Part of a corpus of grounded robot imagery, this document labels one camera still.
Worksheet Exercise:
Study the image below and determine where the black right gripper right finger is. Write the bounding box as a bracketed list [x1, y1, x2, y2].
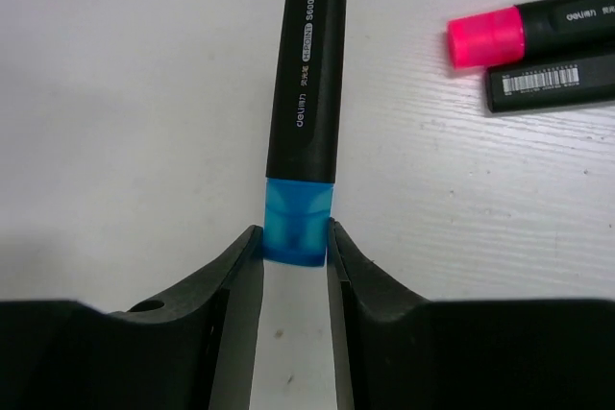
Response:
[327, 221, 614, 409]

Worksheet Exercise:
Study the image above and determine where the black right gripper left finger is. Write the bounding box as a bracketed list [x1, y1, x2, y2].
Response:
[1, 226, 263, 409]

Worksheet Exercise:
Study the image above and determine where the blue cap black highlighter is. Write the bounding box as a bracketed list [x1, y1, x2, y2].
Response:
[262, 0, 347, 267]

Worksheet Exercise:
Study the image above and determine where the purple cap black highlighter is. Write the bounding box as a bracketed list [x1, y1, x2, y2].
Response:
[484, 47, 614, 114]

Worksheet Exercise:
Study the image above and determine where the pink cap black highlighter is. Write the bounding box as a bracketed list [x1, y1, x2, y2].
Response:
[446, 0, 614, 69]

